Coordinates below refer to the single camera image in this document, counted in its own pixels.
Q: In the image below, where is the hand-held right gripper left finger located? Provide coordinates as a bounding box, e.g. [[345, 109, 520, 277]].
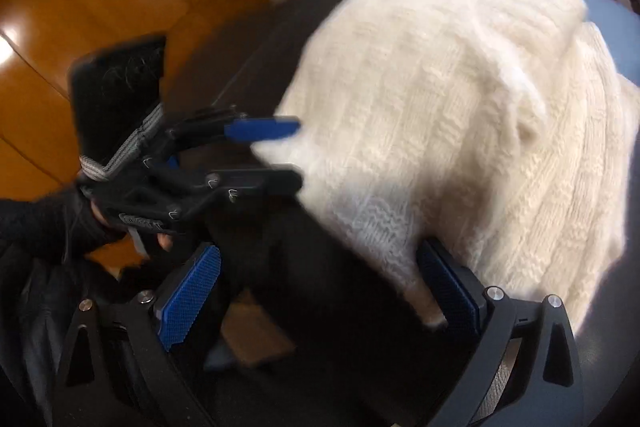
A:
[[52, 243, 222, 427]]

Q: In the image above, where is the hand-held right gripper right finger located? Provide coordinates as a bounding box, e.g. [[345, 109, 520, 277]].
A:
[[417, 239, 584, 427]]

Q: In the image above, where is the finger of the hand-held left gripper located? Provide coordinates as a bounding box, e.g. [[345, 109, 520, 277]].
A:
[[167, 106, 302, 154], [206, 164, 304, 204]]

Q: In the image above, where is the white knit sweater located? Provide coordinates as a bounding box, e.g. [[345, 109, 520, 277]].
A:
[[250, 0, 640, 338]]

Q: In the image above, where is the person's left forearm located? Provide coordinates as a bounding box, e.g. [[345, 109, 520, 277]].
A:
[[0, 194, 88, 260]]

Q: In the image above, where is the person's left hand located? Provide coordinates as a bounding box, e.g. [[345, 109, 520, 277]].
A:
[[75, 192, 176, 260]]

